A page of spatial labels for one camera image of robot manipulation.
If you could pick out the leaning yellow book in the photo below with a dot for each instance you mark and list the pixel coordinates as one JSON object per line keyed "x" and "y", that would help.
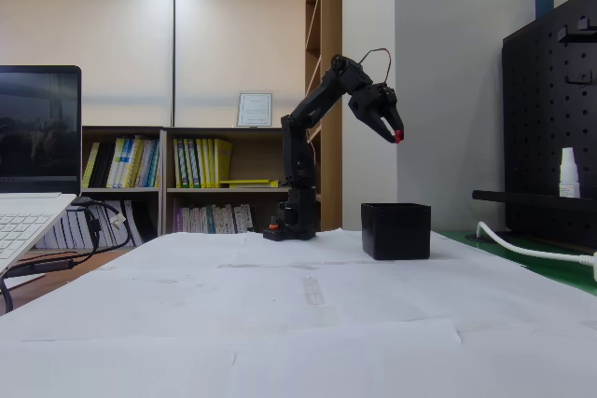
{"x": 91, "y": 165}

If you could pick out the small white bottle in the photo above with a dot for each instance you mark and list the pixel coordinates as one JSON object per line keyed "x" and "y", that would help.
{"x": 569, "y": 174}

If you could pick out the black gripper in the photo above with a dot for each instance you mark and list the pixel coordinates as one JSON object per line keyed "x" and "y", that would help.
{"x": 376, "y": 105}

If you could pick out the tall wooden bookshelf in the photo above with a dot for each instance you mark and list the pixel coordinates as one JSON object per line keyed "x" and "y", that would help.
{"x": 331, "y": 20}

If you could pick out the white laptop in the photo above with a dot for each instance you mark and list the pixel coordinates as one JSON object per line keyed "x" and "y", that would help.
{"x": 37, "y": 137}

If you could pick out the white power strip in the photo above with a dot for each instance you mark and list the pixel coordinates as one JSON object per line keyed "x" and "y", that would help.
{"x": 595, "y": 267}

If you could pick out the thick yellow binder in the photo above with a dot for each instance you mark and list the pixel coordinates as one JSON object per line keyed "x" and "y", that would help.
{"x": 224, "y": 160}

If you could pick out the black square plastic cup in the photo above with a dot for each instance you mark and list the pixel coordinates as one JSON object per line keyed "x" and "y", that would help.
{"x": 396, "y": 230}

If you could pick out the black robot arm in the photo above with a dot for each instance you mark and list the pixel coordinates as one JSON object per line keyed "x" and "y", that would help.
{"x": 298, "y": 160}

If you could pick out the framed white certificate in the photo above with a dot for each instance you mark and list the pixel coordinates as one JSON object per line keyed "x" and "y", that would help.
{"x": 254, "y": 110}

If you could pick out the small red object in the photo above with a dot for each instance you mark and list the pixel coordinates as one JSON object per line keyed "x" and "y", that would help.
{"x": 399, "y": 136}

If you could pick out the orange black table clamp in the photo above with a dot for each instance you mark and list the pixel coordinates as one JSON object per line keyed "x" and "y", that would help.
{"x": 273, "y": 226}

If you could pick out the low wooden bookshelf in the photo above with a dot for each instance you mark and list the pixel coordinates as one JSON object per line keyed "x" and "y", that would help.
{"x": 121, "y": 190}
{"x": 224, "y": 190}

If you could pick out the white paper sheet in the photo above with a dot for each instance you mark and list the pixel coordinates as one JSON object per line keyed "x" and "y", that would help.
{"x": 163, "y": 300}
{"x": 116, "y": 370}
{"x": 527, "y": 360}
{"x": 420, "y": 291}

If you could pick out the flat yellow folder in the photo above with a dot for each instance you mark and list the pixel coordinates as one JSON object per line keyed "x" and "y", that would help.
{"x": 247, "y": 182}

